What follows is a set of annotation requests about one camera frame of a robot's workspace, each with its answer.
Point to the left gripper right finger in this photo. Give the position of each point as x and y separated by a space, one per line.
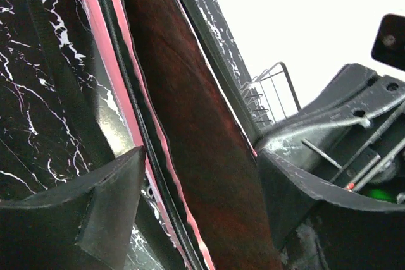
317 225

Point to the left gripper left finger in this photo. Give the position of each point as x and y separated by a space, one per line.
83 224

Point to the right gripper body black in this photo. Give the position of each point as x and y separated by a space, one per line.
350 136

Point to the pink sport racket bag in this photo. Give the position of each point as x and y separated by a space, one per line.
200 164

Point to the black wire dish rack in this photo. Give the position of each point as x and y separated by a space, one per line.
270 97

